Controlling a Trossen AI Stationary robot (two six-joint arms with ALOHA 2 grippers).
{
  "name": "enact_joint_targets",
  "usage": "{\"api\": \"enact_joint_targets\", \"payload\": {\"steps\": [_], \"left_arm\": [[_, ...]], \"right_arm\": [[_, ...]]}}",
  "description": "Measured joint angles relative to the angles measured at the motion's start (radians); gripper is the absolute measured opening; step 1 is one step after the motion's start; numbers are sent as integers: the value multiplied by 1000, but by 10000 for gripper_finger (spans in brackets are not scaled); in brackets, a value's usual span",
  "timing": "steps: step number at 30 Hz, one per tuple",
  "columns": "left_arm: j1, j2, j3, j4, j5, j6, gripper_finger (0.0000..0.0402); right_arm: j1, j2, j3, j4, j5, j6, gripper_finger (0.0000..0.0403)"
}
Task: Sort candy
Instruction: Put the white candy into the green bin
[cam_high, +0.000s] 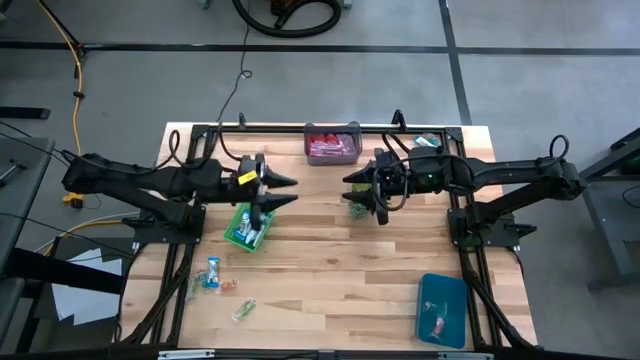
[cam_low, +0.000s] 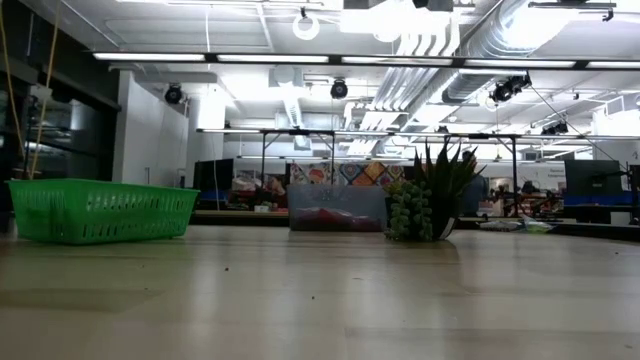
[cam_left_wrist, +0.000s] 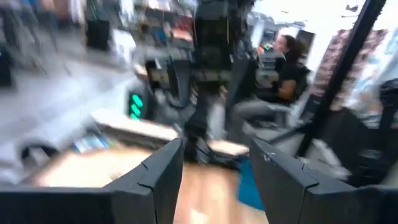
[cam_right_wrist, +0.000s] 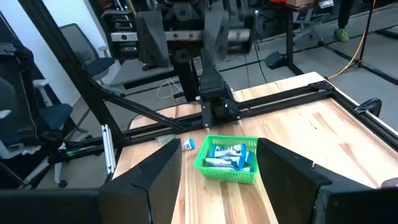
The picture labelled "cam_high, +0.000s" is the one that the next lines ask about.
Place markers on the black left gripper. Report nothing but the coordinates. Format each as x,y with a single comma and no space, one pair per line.
235,192

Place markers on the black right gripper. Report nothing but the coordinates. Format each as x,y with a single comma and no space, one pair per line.
410,182

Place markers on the white blue Hershey's bar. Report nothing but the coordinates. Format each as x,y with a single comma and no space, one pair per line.
255,237
241,226
213,272

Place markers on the grey translucent plastic bin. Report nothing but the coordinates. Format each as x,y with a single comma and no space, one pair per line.
312,159

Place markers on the green plastic basket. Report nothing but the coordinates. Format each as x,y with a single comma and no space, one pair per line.
235,240

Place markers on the teal plastic tray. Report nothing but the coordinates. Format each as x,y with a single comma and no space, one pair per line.
450,300

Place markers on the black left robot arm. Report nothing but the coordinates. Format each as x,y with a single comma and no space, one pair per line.
150,177

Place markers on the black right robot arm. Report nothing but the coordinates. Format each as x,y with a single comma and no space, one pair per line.
515,167

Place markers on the white paper sheets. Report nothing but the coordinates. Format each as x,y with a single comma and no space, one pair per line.
85,300

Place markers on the black tripod stand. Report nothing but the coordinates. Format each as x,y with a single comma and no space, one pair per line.
81,47

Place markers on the dark grey metal stand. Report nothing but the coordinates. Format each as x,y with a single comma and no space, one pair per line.
605,225

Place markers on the grey desk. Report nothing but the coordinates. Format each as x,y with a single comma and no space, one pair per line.
25,225

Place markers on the black flat floor bar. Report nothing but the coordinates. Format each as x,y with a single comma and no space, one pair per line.
25,113

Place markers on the grey hand tool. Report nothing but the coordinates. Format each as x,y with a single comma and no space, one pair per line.
11,171

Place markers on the black aluminium frame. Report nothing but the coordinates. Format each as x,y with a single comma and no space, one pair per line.
280,129

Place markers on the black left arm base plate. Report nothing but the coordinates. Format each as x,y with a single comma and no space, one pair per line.
170,235

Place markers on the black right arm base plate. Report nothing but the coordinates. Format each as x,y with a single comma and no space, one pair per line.
495,227

